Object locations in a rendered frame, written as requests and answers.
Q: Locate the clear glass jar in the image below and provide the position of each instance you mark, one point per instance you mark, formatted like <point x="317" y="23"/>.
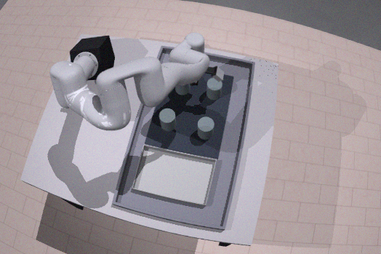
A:
<point x="183" y="89"/>
<point x="167" y="119"/>
<point x="205" y="128"/>
<point x="213" y="89"/>

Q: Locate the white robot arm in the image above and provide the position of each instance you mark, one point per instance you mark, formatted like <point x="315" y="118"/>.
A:
<point x="111" y="109"/>

